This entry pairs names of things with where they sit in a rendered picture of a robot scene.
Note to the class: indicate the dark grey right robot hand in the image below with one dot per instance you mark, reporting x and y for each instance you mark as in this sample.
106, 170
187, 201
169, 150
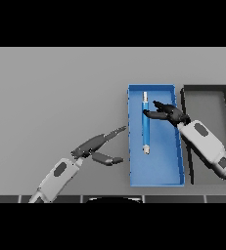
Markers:
170, 113

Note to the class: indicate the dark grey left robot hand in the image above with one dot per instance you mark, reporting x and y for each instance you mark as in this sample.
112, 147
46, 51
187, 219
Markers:
92, 144

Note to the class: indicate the blue pipe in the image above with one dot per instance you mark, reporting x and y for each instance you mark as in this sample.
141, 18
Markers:
145, 123

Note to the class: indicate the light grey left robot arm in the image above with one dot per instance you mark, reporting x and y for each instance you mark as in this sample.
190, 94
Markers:
56, 177

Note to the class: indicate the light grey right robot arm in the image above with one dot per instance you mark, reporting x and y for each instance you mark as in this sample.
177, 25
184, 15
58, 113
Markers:
209, 148

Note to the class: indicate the dark grey bin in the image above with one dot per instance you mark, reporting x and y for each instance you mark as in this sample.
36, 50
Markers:
209, 107

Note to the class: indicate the blue bin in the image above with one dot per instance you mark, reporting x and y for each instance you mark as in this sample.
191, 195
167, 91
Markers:
160, 162

